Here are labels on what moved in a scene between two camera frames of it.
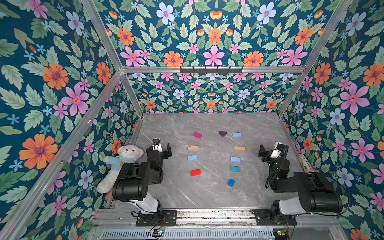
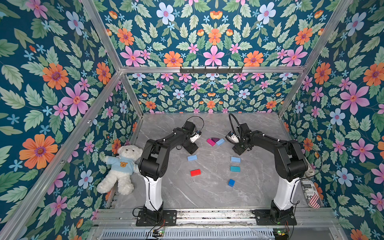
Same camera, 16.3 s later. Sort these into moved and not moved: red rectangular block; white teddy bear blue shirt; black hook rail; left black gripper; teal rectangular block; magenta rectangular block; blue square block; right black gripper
Moved: right black gripper; left black gripper; magenta rectangular block
Not moved: teal rectangular block; blue square block; white teddy bear blue shirt; red rectangular block; black hook rail
